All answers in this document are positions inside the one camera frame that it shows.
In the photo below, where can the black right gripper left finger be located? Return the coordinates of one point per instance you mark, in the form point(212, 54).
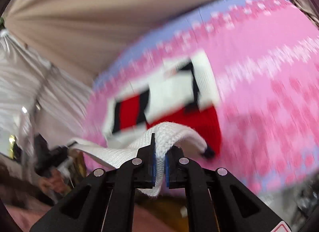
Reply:
point(103, 201)

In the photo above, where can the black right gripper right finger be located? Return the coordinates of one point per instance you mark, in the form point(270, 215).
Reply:
point(216, 199)

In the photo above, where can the white red black knit sweater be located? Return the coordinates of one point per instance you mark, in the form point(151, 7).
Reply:
point(175, 105)

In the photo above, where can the person's left hand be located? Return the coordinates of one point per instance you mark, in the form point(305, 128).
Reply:
point(54, 183)

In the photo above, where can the beige curtain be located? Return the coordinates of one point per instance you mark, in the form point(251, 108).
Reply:
point(83, 37)

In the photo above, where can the pink lavender floral bedsheet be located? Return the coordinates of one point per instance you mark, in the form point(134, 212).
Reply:
point(264, 57)

